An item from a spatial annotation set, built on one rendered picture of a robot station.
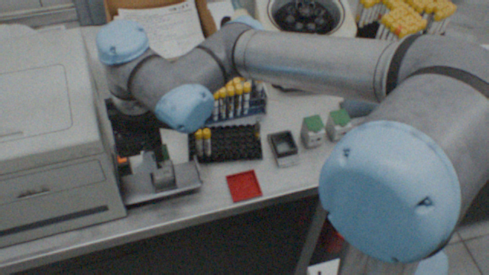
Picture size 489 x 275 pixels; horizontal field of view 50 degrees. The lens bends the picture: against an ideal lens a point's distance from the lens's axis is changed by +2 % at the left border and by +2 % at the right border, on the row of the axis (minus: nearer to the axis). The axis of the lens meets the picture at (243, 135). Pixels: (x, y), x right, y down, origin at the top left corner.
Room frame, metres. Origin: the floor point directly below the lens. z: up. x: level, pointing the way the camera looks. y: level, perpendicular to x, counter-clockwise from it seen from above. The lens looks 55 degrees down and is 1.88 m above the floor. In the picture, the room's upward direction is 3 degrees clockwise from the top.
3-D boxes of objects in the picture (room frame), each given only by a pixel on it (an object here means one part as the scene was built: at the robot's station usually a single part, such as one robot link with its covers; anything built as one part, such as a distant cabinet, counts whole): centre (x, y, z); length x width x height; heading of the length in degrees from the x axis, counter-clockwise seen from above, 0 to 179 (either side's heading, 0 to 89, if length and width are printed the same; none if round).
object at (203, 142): (0.67, 0.04, 0.93); 0.17 x 0.09 x 0.11; 98
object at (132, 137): (0.53, 0.19, 1.14); 0.09 x 0.08 x 0.12; 109
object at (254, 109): (0.78, 0.06, 0.91); 0.20 x 0.10 x 0.07; 109
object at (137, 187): (0.54, 0.19, 0.92); 0.21 x 0.07 x 0.05; 109
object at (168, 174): (0.54, 0.17, 0.98); 0.05 x 0.04 x 0.06; 19
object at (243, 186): (0.56, -0.01, 0.88); 0.07 x 0.07 x 0.01; 19
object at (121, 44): (0.53, 0.18, 1.30); 0.09 x 0.08 x 0.11; 50
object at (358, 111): (0.79, -0.29, 0.92); 0.10 x 0.07 x 0.10; 104
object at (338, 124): (0.72, -0.22, 0.91); 0.05 x 0.04 x 0.07; 19
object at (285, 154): (0.66, -0.10, 0.89); 0.09 x 0.05 x 0.04; 19
